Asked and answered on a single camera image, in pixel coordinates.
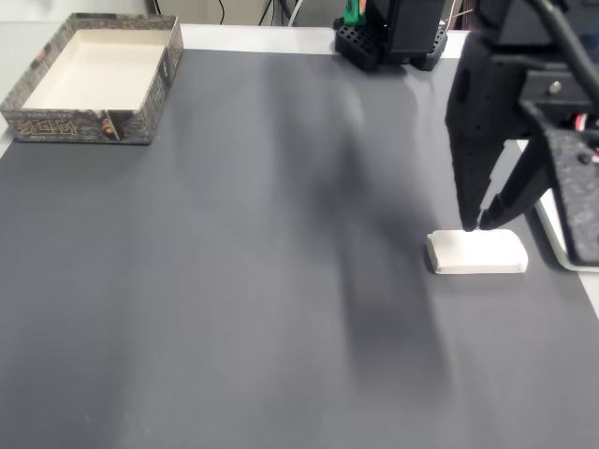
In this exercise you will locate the white block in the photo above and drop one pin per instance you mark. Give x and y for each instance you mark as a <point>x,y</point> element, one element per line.
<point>477,255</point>

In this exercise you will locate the printed cardboard box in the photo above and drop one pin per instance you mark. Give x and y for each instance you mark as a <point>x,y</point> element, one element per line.
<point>135,127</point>

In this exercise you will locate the white control device with knobs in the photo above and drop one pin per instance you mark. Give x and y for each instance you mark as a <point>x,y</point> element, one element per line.
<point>559,244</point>

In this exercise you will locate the green table clamp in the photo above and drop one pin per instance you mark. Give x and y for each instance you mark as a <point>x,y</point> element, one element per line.
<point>353,11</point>

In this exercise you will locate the grey desk mat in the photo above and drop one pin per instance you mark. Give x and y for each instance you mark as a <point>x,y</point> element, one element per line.
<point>234,257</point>

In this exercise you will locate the black speckled camera mount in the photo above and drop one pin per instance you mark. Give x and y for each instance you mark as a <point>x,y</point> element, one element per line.
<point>578,187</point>

